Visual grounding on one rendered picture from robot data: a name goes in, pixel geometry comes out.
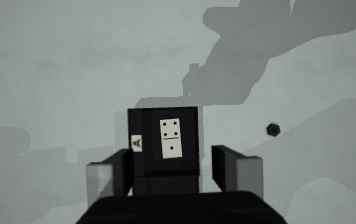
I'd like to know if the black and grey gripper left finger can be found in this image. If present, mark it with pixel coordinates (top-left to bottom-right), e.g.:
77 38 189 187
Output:
86 148 135 209

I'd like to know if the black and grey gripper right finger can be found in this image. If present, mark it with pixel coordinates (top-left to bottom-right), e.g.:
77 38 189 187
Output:
211 145 264 200

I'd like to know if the white domino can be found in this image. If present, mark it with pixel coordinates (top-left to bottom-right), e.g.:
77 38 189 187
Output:
160 119 182 158

